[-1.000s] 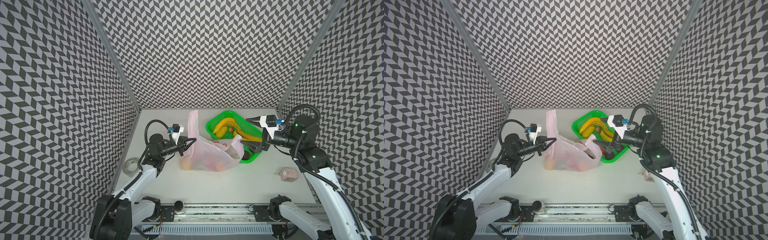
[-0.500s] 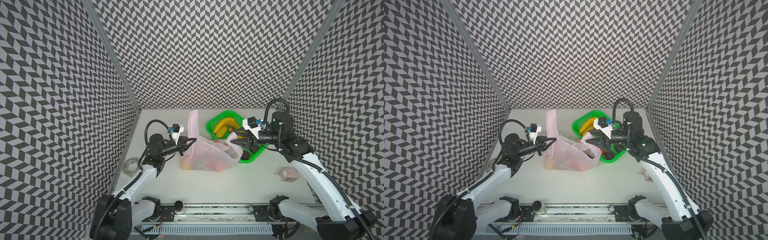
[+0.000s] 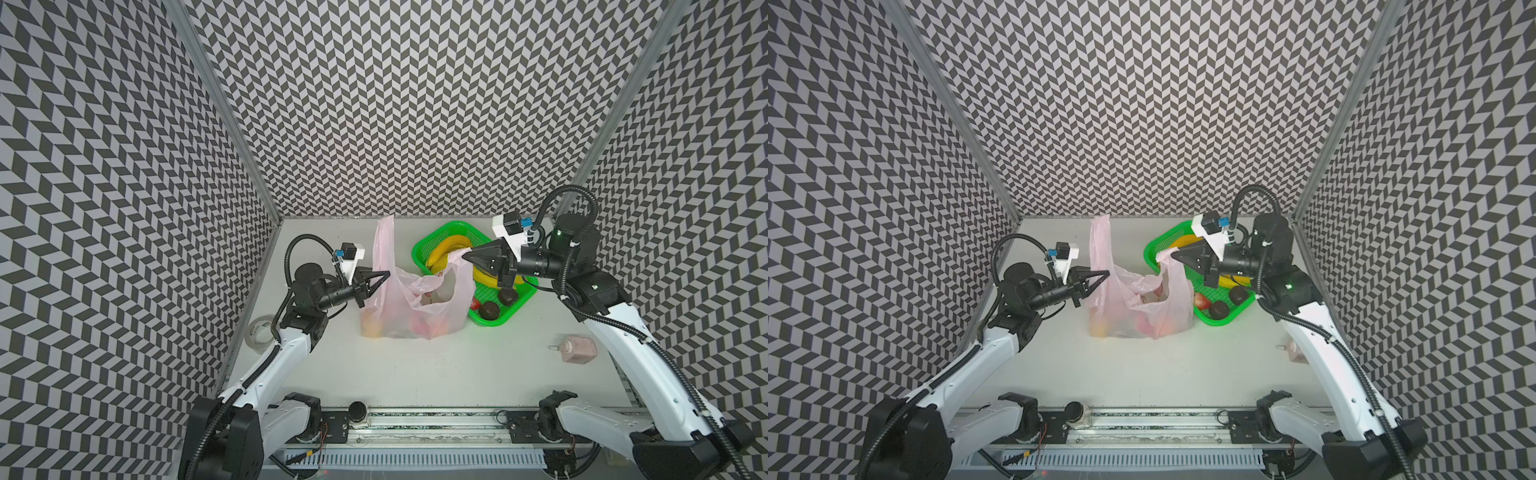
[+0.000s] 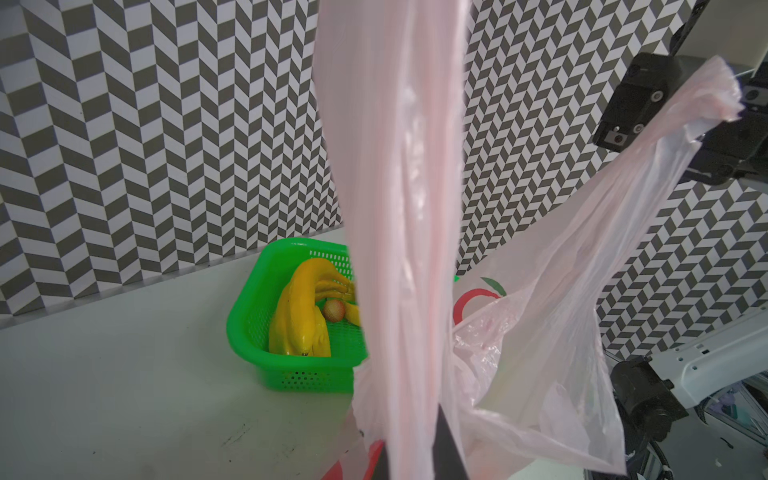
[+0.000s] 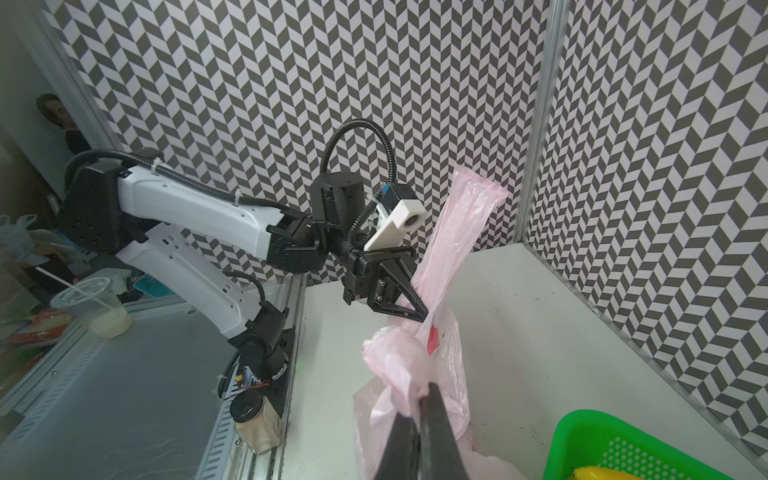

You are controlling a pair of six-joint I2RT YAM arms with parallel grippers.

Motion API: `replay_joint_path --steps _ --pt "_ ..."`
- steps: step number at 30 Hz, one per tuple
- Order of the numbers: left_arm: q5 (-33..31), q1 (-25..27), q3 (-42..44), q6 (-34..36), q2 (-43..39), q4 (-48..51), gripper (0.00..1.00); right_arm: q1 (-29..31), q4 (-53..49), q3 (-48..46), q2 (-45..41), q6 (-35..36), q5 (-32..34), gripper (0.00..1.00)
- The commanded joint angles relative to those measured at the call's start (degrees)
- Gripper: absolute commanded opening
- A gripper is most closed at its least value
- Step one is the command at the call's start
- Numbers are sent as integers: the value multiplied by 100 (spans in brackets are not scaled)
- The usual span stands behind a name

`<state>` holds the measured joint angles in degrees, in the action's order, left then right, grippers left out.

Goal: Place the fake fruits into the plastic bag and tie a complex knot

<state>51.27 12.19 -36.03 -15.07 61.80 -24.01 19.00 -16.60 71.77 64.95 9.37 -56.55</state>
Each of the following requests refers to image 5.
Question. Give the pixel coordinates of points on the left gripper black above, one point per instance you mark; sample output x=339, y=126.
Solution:
x=382, y=278

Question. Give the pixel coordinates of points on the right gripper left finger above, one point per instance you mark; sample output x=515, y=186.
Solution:
x=400, y=460

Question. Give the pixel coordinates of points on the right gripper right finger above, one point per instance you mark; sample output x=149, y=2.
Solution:
x=439, y=454

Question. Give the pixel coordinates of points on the pink plastic bag peach print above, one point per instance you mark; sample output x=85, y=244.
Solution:
x=406, y=355

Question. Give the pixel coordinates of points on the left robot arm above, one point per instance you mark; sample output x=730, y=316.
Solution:
x=131, y=206

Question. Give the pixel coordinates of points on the yellow fake banana bunch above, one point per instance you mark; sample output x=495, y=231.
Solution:
x=600, y=473

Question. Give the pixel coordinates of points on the green plastic basket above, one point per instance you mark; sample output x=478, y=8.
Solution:
x=595, y=440

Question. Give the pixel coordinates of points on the clear plastic drink cup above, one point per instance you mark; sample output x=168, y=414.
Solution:
x=94, y=303

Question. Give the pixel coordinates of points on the person in background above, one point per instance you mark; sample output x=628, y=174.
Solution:
x=51, y=107

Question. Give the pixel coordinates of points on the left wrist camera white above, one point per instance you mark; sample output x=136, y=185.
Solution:
x=399, y=213

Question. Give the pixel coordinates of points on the aluminium front rail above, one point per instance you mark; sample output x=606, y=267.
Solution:
x=226, y=455

